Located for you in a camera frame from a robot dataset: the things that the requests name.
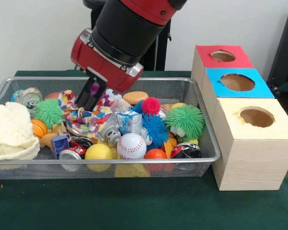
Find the blue puffer ball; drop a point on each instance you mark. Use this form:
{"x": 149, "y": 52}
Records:
{"x": 153, "y": 127}

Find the white baseball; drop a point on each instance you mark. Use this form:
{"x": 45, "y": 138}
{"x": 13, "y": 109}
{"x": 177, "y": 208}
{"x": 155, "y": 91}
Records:
{"x": 131, "y": 145}

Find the orange round sponge disc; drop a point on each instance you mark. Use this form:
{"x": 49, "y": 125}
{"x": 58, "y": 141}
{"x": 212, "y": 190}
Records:
{"x": 135, "y": 97}

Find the small pink spiky ball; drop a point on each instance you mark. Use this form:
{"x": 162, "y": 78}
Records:
{"x": 151, "y": 105}

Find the small orange basketball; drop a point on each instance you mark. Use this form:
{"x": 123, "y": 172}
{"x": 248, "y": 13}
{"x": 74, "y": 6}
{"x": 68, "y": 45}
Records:
{"x": 39, "y": 129}

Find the colourful patterned cloth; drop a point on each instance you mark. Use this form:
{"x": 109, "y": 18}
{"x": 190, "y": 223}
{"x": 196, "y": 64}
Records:
{"x": 86, "y": 122}

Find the wooden box with three holes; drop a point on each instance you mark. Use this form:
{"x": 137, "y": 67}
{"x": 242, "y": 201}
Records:
{"x": 254, "y": 163}

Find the shallow metal mesh bin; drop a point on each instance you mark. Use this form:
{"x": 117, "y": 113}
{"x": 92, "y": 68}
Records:
{"x": 158, "y": 83}

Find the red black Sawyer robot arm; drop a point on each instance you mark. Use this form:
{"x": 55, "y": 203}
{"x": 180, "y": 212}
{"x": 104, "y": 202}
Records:
{"x": 132, "y": 26}

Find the small orange ball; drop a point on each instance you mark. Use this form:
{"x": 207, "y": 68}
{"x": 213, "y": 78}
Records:
{"x": 155, "y": 154}

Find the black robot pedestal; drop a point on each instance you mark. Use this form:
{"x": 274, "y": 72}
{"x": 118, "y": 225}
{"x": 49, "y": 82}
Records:
{"x": 164, "y": 48}

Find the green puffer ball with eyes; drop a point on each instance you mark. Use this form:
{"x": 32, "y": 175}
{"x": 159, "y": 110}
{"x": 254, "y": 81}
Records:
{"x": 184, "y": 119}

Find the cream knitted cloth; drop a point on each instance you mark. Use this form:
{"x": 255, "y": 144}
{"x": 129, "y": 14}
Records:
{"x": 9, "y": 129}

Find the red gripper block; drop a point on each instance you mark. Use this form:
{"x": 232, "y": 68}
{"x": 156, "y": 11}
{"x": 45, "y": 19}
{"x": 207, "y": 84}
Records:
{"x": 100, "y": 67}

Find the yellow smiley ball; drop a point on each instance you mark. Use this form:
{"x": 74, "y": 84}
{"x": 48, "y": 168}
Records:
{"x": 98, "y": 151}

